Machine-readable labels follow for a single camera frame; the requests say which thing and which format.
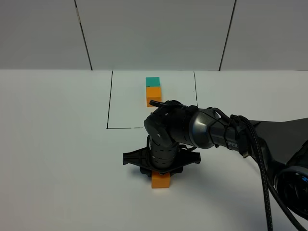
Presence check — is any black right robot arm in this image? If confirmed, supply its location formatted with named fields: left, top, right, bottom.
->
left=123, top=100, right=308, bottom=218

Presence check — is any orange template block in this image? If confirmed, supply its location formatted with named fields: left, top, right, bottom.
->
left=146, top=86, right=162, bottom=107

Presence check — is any black braided cable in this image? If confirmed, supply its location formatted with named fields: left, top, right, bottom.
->
left=231, top=115, right=306, bottom=231

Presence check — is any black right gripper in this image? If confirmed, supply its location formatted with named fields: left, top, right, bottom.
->
left=123, top=136, right=201, bottom=177

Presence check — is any teal template block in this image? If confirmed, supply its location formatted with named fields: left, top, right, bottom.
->
left=146, top=77, right=160, bottom=87

